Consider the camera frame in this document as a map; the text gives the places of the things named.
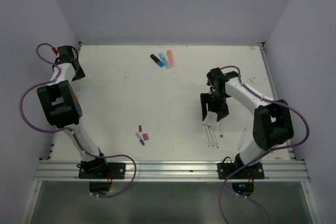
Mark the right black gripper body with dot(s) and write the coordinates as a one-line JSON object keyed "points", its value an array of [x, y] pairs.
{"points": [[217, 102]]}

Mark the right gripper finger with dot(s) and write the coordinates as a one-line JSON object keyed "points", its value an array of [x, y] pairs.
{"points": [[221, 116], [204, 101]]}

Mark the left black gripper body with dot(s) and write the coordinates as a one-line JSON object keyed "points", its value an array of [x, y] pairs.
{"points": [[80, 74]]}

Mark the brown capped pen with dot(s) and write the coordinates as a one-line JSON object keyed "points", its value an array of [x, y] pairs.
{"points": [[221, 132]]}

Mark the pink pen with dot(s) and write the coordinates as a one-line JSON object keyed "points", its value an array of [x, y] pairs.
{"points": [[206, 134]]}

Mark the yellow capped pen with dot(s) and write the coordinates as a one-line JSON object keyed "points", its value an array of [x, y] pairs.
{"points": [[78, 89]]}

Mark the grey pen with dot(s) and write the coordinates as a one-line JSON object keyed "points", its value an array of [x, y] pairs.
{"points": [[209, 136]]}

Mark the blue pen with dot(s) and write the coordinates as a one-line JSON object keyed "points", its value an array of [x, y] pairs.
{"points": [[213, 137]]}

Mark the peach capped pen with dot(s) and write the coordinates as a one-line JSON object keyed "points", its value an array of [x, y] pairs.
{"points": [[243, 134]]}

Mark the black blue highlighter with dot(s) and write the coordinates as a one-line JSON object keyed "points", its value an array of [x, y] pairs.
{"points": [[156, 60]]}

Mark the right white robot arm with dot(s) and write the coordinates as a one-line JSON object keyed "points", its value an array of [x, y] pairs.
{"points": [[272, 124]]}

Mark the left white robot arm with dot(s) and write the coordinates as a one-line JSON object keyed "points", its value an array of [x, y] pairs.
{"points": [[62, 110]]}

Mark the orange highlighter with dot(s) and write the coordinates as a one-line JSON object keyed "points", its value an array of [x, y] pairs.
{"points": [[170, 58]]}

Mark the light blue highlighter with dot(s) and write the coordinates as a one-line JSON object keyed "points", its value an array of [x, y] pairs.
{"points": [[164, 60]]}

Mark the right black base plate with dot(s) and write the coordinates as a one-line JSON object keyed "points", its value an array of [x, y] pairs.
{"points": [[251, 172]]}

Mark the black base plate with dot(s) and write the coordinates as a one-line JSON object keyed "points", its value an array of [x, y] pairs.
{"points": [[251, 172], [111, 171]]}

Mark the aluminium mounting rail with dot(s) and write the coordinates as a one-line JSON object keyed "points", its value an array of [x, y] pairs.
{"points": [[179, 171]]}

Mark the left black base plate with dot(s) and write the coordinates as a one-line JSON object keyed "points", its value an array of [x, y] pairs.
{"points": [[111, 171]]}

